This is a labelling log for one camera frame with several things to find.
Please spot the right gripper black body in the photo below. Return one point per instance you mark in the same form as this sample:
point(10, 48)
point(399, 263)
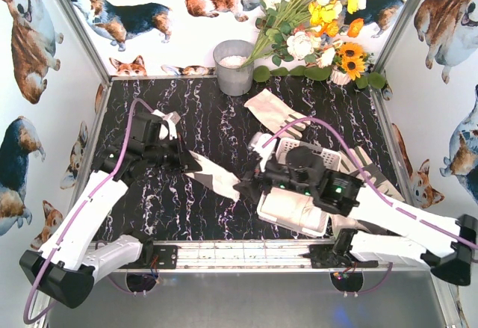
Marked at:
point(259, 178)

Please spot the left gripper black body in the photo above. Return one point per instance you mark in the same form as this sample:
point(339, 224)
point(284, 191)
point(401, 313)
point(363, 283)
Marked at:
point(179, 157)

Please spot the white glove grey palm patch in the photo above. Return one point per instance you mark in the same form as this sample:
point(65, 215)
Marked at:
point(215, 178)

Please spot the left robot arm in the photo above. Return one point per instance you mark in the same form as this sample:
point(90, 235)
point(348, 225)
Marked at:
point(114, 171)

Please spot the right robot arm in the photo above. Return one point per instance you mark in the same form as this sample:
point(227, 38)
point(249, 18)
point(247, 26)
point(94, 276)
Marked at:
point(296, 190)

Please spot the white perforated storage basket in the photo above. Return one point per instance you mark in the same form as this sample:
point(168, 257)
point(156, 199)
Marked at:
point(331, 159)

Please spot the glove beside basket right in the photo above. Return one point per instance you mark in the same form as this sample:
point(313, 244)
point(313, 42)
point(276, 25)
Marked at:
point(377, 178)

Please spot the white glove green fingers back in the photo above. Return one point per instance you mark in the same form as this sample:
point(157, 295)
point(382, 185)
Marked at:
point(271, 111)

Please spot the grey metal bucket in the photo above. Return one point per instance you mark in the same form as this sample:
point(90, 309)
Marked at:
point(234, 72)

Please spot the small white sunflower pot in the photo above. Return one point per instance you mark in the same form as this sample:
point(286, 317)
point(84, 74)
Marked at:
point(338, 77)

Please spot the artificial flower bouquet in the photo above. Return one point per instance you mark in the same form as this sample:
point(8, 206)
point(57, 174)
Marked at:
point(301, 30)

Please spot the aluminium front rail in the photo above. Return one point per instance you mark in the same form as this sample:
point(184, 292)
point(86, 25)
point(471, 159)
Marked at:
point(242, 257)

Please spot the left aluminium post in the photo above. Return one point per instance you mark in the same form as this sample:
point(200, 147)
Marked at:
point(84, 39)

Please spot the aluminium post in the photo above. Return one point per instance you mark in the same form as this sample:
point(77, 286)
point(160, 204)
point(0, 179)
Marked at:
point(84, 39)
point(392, 42)

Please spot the right aluminium post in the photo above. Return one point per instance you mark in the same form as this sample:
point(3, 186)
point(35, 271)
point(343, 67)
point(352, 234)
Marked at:
point(392, 42)

